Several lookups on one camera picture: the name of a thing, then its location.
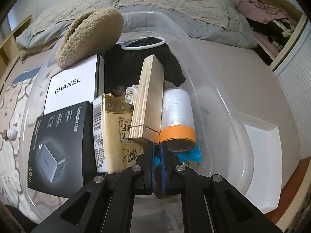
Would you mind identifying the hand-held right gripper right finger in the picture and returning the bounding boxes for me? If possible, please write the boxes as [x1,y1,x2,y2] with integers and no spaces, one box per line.
[159,142,283,233]

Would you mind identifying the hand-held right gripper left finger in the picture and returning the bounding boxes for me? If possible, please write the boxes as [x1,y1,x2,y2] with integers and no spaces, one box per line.
[30,141,156,233]

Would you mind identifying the wooden block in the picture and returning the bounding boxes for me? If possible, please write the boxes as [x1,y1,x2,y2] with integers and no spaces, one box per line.
[129,55,166,148]

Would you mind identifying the clear plastic storage box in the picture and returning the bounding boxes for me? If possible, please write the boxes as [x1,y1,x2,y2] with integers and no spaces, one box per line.
[18,11,280,224]

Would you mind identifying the beige fluffy earmuffs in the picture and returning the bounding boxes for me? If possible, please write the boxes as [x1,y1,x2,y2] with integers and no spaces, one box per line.
[55,7,124,69]

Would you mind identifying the blue plastic bag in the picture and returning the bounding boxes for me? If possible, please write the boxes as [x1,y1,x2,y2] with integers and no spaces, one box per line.
[155,143,203,162]

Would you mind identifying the yellow tissue pack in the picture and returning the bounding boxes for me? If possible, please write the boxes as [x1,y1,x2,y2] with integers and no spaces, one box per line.
[92,93,150,174]

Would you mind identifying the masking film roll orange tape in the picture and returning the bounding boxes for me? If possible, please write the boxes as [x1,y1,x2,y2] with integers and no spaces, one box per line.
[160,87,197,152]

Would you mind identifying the small white bottle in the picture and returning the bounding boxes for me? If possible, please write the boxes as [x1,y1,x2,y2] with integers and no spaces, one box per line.
[124,84,139,105]

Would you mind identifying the black charger box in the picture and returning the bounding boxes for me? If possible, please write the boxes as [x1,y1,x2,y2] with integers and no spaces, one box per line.
[27,101,98,198]

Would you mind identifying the black cloth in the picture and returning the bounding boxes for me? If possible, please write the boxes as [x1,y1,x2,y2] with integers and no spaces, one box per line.
[103,39,186,100]

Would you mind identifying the white printed box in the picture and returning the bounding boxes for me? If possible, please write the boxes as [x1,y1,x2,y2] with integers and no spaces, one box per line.
[44,53,105,116]

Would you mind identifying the grey duvet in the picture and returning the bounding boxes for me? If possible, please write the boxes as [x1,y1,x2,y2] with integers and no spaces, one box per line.
[16,0,258,49]

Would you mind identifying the bear printed blanket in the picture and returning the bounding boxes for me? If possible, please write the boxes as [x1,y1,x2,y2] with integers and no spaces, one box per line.
[0,67,73,214]

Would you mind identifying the white shutter door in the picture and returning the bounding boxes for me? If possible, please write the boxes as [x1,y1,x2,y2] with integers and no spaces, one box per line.
[273,22,311,161]

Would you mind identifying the dark clothes pile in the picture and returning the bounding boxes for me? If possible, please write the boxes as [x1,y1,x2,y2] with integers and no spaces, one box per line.
[246,17,295,61]

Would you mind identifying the wooden shelf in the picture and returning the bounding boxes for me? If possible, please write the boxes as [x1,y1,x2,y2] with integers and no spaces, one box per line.
[0,15,33,83]

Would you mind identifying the pink clothes pile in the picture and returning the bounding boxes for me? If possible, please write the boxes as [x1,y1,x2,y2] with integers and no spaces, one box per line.
[230,0,298,27]

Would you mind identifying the white ring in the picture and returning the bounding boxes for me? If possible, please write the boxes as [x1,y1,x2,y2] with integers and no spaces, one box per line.
[121,36,166,51]

